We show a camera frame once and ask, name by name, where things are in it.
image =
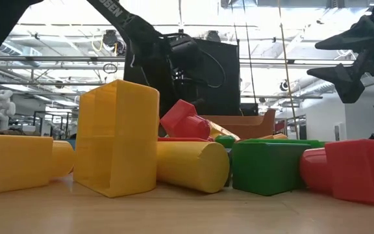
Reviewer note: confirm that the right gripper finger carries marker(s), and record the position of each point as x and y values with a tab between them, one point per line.
356	37
346	81

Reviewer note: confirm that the large red block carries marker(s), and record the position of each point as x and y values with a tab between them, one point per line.
183	122

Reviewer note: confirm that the red stud block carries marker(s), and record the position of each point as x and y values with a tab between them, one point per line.
356	169

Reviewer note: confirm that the yellow stud block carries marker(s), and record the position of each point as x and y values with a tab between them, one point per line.
11	164
221	130

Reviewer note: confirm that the long green four-stud block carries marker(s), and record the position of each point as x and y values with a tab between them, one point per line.
225	140

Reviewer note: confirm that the green wedge block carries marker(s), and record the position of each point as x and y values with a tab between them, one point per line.
268	167

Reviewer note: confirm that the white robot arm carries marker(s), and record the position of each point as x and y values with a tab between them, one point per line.
2	109

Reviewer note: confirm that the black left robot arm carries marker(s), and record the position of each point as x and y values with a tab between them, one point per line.
115	13

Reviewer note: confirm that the black partition screen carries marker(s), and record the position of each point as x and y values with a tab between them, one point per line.
219	81

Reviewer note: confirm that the flat red block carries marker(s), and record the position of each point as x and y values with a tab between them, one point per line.
180	139

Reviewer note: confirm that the yellow hollow block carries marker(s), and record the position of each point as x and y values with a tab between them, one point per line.
115	139

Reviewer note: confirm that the grey horizontal beam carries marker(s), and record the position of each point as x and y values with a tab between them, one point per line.
60	59

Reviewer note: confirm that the orange plastic bin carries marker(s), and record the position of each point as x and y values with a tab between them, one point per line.
239	125

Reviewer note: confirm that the yellow cylinder block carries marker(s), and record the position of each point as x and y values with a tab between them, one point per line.
191	167

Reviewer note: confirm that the small blue block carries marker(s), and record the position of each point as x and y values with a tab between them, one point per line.
69	143

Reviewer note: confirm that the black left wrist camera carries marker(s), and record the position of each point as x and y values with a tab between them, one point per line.
183	52

